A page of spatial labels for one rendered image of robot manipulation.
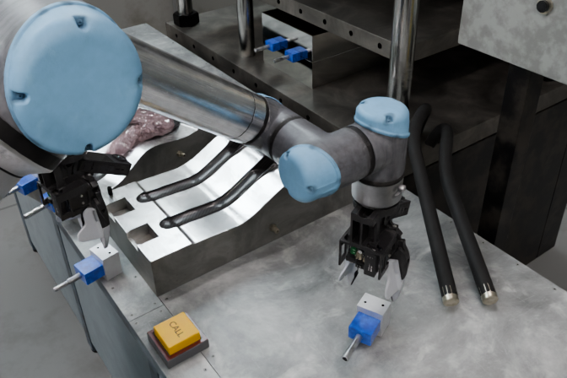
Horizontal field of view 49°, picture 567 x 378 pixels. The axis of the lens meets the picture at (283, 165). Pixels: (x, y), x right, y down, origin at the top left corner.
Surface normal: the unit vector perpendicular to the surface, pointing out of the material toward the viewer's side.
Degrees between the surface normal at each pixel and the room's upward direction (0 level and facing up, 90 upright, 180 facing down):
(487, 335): 0
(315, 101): 0
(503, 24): 90
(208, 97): 74
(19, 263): 0
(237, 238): 90
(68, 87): 86
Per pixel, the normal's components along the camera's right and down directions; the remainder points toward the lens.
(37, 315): -0.02, -0.83
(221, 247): 0.58, 0.43
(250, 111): 0.73, 0.07
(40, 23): -0.24, -0.67
